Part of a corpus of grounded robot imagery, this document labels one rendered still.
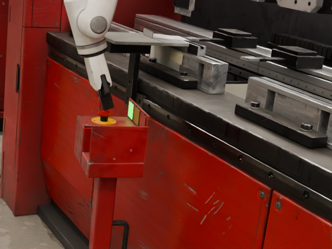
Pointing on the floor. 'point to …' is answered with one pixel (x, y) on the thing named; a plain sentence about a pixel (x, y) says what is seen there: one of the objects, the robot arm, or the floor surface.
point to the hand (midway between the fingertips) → (106, 102)
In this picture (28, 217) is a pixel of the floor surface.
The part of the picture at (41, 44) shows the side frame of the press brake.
